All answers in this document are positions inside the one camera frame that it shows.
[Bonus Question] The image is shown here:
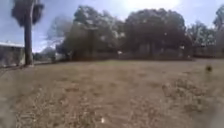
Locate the hazy green tree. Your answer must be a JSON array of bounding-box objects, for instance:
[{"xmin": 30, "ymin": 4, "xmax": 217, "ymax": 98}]
[{"xmin": 186, "ymin": 4, "xmax": 224, "ymax": 58}]

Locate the palm tree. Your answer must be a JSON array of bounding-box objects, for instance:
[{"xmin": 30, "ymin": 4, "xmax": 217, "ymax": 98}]
[{"xmin": 10, "ymin": 0, "xmax": 45, "ymax": 67}]

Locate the dry brown grass field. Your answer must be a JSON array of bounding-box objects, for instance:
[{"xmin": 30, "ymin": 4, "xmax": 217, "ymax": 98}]
[{"xmin": 0, "ymin": 58, "xmax": 224, "ymax": 128}]

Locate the big dark leafy tree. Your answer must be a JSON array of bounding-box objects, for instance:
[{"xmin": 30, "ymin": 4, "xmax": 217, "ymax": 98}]
[{"xmin": 46, "ymin": 4, "xmax": 127, "ymax": 62}]

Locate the grey flat-roofed building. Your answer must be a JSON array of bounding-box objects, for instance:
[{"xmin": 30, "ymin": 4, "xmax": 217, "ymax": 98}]
[{"xmin": 0, "ymin": 41, "xmax": 26, "ymax": 68}]

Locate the big dark dome-shaped tree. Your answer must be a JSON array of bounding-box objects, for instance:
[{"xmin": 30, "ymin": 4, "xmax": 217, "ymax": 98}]
[{"xmin": 123, "ymin": 7, "xmax": 194, "ymax": 61}]

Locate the dark fence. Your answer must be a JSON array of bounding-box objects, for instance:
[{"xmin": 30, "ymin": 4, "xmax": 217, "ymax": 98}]
[{"xmin": 191, "ymin": 44, "xmax": 224, "ymax": 60}]

